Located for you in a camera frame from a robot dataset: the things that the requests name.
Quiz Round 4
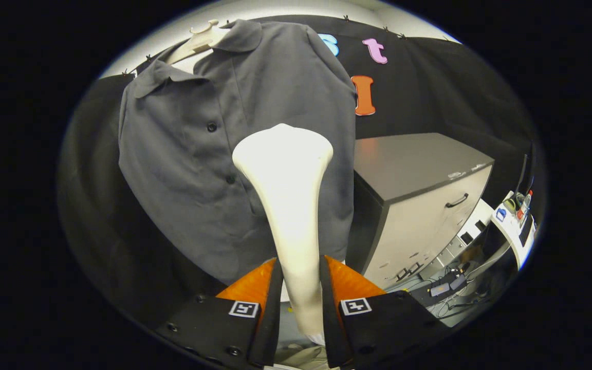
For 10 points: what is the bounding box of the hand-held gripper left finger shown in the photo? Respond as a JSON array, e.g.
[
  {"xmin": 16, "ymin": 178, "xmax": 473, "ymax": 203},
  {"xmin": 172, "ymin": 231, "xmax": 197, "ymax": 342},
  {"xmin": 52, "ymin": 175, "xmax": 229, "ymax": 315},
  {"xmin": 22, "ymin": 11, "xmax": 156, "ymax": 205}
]
[{"xmin": 155, "ymin": 257, "xmax": 284, "ymax": 369}]

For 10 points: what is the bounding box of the tangle of floor cables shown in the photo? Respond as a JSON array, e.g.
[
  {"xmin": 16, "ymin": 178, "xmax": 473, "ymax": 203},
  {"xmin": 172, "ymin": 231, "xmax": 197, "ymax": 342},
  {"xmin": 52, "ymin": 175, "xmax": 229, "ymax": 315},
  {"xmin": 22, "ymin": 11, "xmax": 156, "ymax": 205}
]
[{"xmin": 409, "ymin": 260, "xmax": 492, "ymax": 322}]

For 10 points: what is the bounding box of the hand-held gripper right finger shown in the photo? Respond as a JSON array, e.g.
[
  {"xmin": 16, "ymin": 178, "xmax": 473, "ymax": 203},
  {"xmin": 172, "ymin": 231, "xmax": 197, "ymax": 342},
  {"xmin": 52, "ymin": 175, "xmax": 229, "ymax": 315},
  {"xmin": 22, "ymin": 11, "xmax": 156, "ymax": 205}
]
[{"xmin": 319, "ymin": 255, "xmax": 448, "ymax": 369}]

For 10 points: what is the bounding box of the white side table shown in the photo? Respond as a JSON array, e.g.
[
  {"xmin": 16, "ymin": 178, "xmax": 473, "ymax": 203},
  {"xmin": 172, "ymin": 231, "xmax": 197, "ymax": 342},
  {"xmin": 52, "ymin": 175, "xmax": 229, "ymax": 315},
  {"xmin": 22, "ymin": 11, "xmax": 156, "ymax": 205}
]
[{"xmin": 489, "ymin": 190, "xmax": 538, "ymax": 270}]

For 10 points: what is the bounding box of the black keyboard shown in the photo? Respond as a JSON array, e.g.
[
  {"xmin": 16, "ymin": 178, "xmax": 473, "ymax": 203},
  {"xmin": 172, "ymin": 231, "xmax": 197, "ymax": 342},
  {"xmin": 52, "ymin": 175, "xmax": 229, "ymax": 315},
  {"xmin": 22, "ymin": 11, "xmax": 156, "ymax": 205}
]
[{"xmin": 518, "ymin": 213, "xmax": 534, "ymax": 247}]

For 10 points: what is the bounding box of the grey button shirt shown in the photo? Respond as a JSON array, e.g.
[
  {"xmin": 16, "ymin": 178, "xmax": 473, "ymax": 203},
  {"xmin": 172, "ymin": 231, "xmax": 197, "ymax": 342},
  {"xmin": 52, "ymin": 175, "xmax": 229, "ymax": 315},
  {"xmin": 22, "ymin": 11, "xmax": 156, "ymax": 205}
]
[{"xmin": 118, "ymin": 20, "xmax": 358, "ymax": 286}]

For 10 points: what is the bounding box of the white low drawer unit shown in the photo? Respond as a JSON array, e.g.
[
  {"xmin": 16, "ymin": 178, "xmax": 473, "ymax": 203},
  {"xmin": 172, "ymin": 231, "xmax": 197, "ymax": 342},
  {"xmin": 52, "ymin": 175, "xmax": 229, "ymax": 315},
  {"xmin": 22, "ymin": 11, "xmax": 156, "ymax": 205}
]
[{"xmin": 419, "ymin": 199, "xmax": 493, "ymax": 281}]

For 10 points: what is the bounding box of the black computer monitor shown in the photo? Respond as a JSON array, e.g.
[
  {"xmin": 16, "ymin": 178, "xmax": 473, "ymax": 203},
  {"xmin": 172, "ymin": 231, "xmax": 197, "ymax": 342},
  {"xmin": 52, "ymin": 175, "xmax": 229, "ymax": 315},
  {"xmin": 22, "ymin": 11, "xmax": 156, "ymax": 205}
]
[{"xmin": 514, "ymin": 153, "xmax": 535, "ymax": 196}]

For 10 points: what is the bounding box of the cream garment steamer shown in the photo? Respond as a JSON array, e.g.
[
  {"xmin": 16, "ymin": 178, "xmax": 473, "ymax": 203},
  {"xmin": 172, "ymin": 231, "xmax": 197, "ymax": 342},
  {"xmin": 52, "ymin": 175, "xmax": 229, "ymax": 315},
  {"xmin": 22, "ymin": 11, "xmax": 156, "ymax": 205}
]
[{"xmin": 232, "ymin": 123, "xmax": 334, "ymax": 345}]

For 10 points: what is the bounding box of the white mannequin torso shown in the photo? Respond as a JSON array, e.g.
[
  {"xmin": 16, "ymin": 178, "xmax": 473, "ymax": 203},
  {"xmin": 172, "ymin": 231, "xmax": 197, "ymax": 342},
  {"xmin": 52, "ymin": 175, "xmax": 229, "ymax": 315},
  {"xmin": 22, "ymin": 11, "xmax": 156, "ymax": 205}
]
[{"xmin": 165, "ymin": 20, "xmax": 232, "ymax": 75}]

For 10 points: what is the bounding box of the grey cabinet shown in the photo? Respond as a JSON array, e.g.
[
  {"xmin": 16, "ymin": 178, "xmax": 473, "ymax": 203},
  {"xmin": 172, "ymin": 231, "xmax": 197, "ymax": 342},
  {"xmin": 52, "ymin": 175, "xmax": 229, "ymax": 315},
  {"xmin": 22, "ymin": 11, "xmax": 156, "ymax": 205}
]
[{"xmin": 345, "ymin": 133, "xmax": 495, "ymax": 289}]

